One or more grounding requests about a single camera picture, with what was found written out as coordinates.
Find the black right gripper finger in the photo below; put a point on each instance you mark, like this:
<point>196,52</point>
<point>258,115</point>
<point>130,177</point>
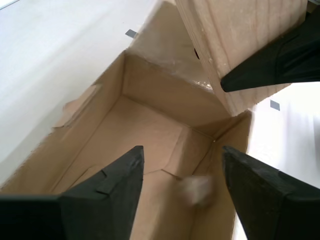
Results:
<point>287,62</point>

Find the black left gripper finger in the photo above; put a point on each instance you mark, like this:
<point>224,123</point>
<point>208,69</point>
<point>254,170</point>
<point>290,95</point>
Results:
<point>275,207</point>
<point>87,212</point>

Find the light wooden block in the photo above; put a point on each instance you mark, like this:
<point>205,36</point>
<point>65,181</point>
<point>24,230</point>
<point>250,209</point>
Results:
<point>230,32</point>

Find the speckled pinkish granite rock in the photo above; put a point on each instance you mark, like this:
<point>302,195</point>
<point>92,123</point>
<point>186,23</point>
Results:
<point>197,190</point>

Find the open cardboard box black stripes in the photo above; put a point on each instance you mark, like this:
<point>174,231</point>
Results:
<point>150,125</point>

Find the grey tape square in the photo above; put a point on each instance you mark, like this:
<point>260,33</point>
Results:
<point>275,105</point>
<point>131,33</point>

